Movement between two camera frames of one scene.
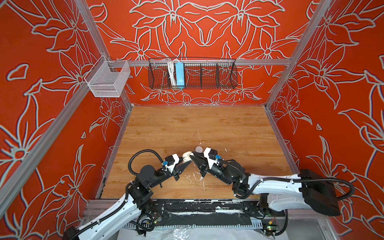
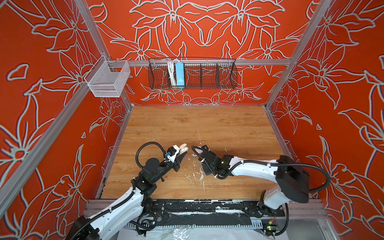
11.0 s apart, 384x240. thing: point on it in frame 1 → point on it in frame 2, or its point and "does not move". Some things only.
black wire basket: [200, 73] does not move
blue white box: [180, 76] does not move
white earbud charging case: [186, 156] → [183, 148]
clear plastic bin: [106, 78] does not move
